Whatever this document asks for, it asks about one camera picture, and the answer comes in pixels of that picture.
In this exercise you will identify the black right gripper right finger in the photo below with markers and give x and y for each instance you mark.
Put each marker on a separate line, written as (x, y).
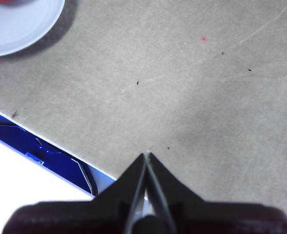
(207, 217)

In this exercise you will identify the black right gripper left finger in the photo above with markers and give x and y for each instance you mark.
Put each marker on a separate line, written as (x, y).
(85, 217)

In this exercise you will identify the blue plate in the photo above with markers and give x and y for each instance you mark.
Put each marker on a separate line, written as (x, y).
(16, 26)

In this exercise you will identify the red apple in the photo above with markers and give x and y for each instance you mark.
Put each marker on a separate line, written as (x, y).
(2, 1)

